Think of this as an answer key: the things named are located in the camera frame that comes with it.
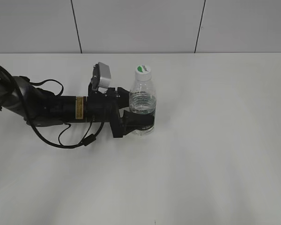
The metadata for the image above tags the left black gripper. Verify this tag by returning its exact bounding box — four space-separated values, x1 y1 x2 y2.
85 84 155 138

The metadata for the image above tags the clear Cestbon water bottle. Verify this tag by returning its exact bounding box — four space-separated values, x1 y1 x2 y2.
128 77 157 137

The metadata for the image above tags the white green bottle cap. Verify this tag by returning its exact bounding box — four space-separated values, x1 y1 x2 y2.
135 64 152 82

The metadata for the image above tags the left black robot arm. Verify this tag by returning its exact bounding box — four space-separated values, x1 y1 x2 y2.
0 62 155 138

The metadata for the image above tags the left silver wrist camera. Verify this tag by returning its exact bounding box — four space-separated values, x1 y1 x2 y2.
90 62 111 91

